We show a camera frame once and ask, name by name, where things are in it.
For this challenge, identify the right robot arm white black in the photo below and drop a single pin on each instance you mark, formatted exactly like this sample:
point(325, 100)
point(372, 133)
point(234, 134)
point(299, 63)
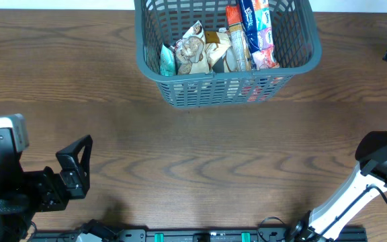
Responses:
point(328, 222)

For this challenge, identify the orange cracker tube pack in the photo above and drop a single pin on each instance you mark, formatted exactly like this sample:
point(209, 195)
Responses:
point(241, 51)

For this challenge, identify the blue tissue pack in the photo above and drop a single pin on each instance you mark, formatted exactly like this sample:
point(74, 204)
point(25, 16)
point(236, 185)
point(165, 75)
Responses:
point(258, 34)

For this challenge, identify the beige snack bag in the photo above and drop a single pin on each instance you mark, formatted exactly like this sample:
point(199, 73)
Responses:
point(219, 52)

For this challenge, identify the teal snack packet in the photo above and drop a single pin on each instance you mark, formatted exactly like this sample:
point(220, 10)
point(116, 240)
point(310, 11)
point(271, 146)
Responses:
point(167, 62)

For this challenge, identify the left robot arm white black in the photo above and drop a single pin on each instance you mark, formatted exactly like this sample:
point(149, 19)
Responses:
point(25, 193)

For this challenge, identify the beige mushroom pouch brown label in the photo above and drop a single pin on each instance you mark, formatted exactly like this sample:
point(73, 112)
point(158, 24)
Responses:
point(225, 31)

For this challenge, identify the grey plastic lattice basket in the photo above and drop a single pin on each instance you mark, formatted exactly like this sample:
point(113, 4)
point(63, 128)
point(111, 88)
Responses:
point(295, 36)

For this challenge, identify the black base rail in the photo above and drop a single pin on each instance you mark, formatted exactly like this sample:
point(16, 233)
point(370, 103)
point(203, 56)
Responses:
point(95, 231)

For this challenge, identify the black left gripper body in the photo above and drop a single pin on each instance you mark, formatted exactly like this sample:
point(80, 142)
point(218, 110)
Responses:
point(42, 192)

